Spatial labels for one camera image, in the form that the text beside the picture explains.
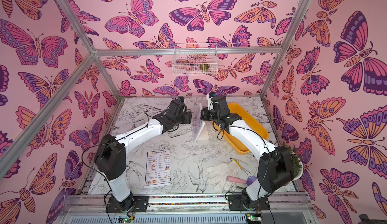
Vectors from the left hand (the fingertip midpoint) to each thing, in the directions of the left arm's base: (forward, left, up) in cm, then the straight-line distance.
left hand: (190, 114), depth 89 cm
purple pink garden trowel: (-33, -32, -17) cm, 49 cm away
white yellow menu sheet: (-26, +19, -17) cm, 36 cm away
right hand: (-1, -7, +6) cm, 9 cm away
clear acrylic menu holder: (-9, -3, -13) cm, 16 cm away
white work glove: (-30, -16, -17) cm, 37 cm away
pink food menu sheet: (-4, -4, -1) cm, 6 cm away
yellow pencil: (-24, -28, -16) cm, 40 cm away
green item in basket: (+26, -9, +15) cm, 31 cm away
